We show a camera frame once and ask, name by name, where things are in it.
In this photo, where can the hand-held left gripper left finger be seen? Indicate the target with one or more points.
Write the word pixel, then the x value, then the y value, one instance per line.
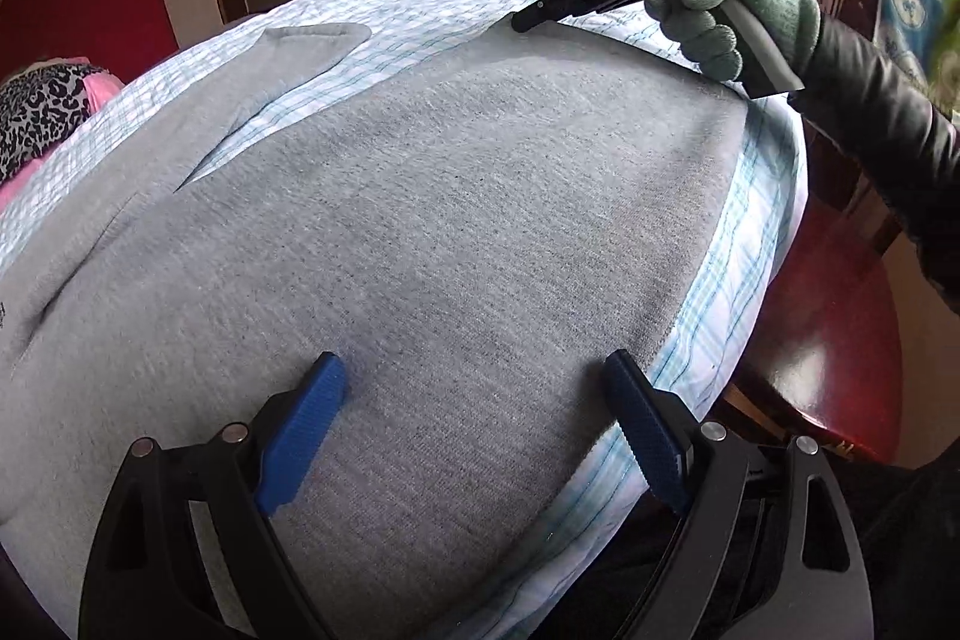
pixel 300 437

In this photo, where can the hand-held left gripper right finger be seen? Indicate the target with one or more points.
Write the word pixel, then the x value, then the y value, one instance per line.
pixel 649 437

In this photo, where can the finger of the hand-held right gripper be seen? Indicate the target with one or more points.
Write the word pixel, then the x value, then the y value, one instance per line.
pixel 570 8

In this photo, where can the grey sweatshirt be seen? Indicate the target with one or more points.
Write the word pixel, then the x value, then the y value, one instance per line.
pixel 450 235

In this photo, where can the person's right forearm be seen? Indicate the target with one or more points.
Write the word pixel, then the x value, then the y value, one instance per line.
pixel 885 115

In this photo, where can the person's right hand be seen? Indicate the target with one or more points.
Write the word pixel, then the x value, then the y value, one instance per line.
pixel 780 10

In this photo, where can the plaid bedsheet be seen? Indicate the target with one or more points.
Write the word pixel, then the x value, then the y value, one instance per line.
pixel 420 3

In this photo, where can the dark red wooden chair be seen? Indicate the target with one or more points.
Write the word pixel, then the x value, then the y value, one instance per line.
pixel 832 325

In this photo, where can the teal patterned cloth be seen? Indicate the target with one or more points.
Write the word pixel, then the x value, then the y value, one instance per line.
pixel 911 3

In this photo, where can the pink blanket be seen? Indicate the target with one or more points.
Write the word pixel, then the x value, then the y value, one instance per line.
pixel 101 93

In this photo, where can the leopard print cloth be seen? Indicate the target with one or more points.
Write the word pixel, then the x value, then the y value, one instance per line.
pixel 37 115

